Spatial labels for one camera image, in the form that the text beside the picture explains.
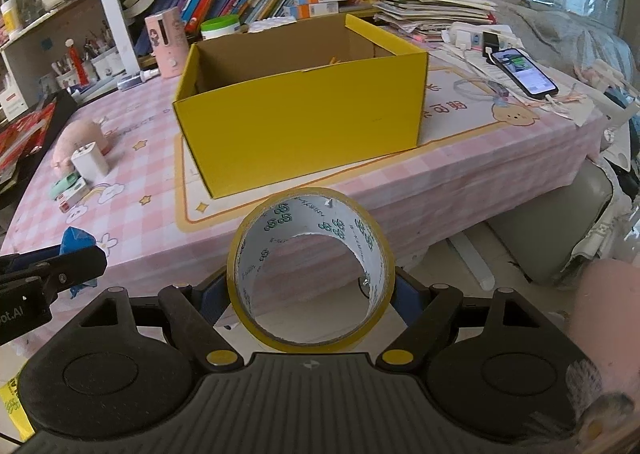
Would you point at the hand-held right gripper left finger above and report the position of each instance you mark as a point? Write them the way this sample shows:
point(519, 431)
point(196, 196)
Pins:
point(214, 296)

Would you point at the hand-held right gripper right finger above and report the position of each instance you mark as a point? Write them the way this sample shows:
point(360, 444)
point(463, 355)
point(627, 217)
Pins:
point(407, 296)

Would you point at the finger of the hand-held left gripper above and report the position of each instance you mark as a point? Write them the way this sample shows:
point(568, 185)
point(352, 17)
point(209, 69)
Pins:
point(75, 266)

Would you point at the blue plastic wrapper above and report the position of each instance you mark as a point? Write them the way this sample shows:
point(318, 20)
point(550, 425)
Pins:
point(76, 236)

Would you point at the yellow packing tape roll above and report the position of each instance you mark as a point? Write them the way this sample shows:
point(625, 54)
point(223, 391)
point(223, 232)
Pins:
point(280, 224)

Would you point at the white charger plug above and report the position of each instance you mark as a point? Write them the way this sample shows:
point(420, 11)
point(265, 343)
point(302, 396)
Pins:
point(90, 164)

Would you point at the yellow cardboard box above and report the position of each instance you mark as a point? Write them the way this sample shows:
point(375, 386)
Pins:
point(300, 124)

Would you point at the small white carton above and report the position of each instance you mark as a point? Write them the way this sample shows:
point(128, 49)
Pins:
point(75, 199)

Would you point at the yellow plastic bag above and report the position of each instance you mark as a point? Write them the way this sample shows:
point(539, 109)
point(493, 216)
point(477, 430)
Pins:
point(12, 409)

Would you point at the pink pig plush toy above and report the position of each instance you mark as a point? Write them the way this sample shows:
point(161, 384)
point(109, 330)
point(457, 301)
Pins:
point(80, 137)

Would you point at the pile of red foil packets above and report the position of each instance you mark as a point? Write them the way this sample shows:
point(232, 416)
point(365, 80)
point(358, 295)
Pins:
point(20, 134)

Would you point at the grey padded chair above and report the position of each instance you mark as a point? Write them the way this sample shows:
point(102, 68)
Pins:
point(550, 224)

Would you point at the white drinking straws box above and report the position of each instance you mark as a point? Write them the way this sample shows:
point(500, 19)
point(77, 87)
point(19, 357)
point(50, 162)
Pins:
point(12, 102)

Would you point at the white pen cup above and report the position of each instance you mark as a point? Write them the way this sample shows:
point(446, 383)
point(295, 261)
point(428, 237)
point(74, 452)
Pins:
point(109, 65)
point(64, 80)

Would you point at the small spray bottle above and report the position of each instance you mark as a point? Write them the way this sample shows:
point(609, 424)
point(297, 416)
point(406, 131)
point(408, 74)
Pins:
point(132, 80)

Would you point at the red tassel ornament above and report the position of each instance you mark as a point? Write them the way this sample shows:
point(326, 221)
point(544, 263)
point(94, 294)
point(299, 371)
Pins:
point(74, 62)

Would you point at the person's pink fleece clothing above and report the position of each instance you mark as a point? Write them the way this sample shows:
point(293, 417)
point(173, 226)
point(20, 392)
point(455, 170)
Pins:
point(610, 334)

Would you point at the white pen holder cups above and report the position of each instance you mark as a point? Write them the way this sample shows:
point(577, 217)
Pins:
point(95, 42)

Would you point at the white low shelf unit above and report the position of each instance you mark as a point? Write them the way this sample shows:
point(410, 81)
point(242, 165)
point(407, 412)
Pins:
point(40, 39)

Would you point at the pink humidifier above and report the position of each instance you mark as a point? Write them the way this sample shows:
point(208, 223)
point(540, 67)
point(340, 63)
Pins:
point(167, 44)

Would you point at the smartphone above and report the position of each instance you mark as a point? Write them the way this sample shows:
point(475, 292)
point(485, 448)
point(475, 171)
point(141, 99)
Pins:
point(525, 72)

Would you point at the white jar yellow label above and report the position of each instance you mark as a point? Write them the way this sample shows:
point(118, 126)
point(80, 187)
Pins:
point(11, 17)

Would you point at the white power strip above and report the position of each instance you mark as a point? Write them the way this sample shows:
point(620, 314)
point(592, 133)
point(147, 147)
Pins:
point(460, 37)

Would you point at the black charger plug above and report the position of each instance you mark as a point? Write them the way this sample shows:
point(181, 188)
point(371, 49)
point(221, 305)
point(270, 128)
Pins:
point(491, 43)

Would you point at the white jar green lid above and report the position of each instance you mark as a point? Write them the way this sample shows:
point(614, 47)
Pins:
point(220, 27)

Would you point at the white ribbed pouch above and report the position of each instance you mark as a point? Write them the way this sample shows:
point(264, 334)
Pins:
point(270, 24)

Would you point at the stack of papers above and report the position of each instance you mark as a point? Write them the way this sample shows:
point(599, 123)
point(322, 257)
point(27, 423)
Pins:
point(430, 9)

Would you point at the grey blanket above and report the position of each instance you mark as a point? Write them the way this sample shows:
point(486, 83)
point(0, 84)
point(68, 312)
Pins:
point(560, 34)

